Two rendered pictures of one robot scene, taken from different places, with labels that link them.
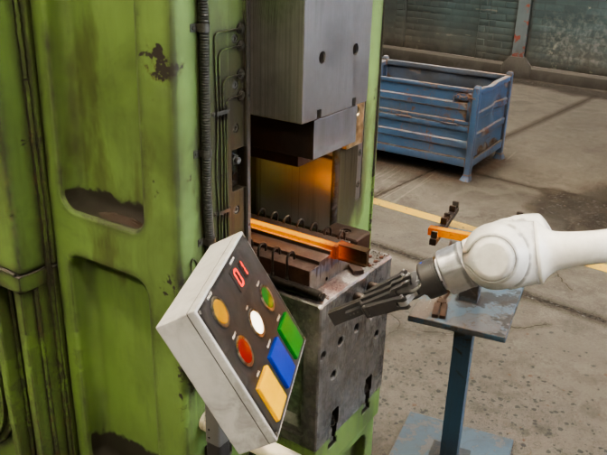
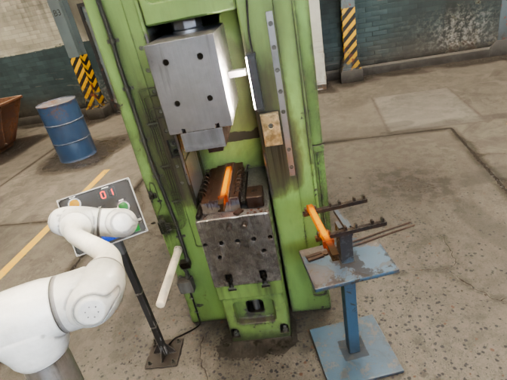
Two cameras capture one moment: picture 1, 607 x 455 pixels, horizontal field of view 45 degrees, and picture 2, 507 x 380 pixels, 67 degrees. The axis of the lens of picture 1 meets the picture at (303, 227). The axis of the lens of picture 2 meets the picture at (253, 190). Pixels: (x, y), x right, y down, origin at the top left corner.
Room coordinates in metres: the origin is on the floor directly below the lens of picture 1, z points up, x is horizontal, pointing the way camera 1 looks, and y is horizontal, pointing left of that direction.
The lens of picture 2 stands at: (1.14, -1.69, 1.92)
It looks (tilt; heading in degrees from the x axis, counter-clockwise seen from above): 28 degrees down; 64
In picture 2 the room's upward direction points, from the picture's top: 12 degrees counter-clockwise
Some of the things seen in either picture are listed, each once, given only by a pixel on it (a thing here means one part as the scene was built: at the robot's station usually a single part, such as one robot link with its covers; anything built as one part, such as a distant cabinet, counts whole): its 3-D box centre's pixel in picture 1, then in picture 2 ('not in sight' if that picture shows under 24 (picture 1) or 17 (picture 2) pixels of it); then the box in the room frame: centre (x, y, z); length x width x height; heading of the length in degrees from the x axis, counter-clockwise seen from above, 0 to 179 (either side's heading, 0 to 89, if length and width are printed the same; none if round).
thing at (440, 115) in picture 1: (423, 113); not in sight; (5.86, -0.95, 0.36); 1.20 x 0.80 x 0.72; 57
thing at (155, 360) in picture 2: not in sight; (162, 348); (1.20, 0.17, 0.05); 0.22 x 0.22 x 0.09; 57
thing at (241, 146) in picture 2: not in sight; (222, 96); (2.04, 0.35, 1.37); 0.41 x 0.10 x 0.91; 147
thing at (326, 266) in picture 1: (265, 246); (224, 185); (1.83, 0.10, 0.96); 0.42 x 0.20 x 0.09; 57
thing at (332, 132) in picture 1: (266, 117); (209, 124); (1.83, 0.10, 1.32); 0.42 x 0.20 x 0.10; 57
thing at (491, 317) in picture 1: (469, 300); (345, 260); (2.10, -0.55, 0.66); 0.40 x 0.30 x 0.02; 157
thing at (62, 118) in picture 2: not in sight; (68, 129); (1.36, 4.80, 0.44); 0.59 x 0.59 x 0.88
